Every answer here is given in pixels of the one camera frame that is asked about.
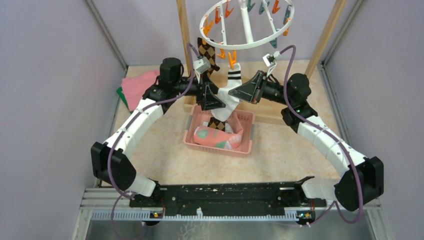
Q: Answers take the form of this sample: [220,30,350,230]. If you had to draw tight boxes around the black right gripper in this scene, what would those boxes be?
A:
[228,70,292,107]

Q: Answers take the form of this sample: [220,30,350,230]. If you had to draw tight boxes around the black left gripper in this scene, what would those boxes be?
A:
[172,70,226,110]

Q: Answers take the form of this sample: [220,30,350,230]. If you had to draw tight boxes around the white black striped sock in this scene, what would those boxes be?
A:
[211,63,243,122]

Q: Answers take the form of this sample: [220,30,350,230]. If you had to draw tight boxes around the brown argyle sock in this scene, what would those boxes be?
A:
[197,37,220,77]
[207,116,226,132]

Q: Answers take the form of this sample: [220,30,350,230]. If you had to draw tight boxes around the pink plastic basket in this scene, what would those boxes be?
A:
[183,105,255,158]

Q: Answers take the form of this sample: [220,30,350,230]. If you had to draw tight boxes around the pink teal sock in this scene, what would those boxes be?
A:
[192,117,244,150]

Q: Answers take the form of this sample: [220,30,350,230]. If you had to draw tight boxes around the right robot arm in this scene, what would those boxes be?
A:
[229,70,384,212]

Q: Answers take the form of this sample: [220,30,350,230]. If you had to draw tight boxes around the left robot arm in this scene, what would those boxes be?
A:
[90,56,226,207]

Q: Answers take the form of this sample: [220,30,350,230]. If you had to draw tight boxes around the wooden hanger rack stand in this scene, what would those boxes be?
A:
[175,0,349,128]

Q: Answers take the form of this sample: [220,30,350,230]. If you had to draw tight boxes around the white round clip hanger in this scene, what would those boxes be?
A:
[199,0,295,51]

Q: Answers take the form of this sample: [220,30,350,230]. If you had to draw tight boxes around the orange clothes peg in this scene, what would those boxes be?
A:
[216,49,226,59]
[227,50,237,70]

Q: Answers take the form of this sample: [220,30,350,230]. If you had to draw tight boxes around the teal clothes peg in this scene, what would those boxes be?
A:
[269,38,278,49]

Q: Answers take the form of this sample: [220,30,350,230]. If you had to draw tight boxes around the pink folded cloth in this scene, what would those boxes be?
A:
[120,70,160,113]

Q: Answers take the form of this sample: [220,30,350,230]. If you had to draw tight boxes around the green folded cloth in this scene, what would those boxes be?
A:
[116,86,130,111]

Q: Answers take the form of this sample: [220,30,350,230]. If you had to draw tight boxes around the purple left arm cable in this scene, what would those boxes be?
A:
[107,43,201,240]

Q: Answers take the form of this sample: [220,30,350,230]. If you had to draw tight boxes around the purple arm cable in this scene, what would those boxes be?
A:
[107,43,201,240]
[278,44,365,228]

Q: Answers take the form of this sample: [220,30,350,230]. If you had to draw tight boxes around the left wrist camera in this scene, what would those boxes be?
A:
[193,56,211,83]

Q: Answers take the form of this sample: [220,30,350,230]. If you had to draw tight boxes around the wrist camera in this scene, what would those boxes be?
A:
[193,56,211,83]
[262,51,281,77]

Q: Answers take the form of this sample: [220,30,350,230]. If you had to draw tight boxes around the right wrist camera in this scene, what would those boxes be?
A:
[262,51,281,77]

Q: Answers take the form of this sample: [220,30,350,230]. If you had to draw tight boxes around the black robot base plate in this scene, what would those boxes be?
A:
[129,180,327,224]

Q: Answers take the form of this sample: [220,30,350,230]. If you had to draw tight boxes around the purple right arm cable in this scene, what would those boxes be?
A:
[278,44,365,228]

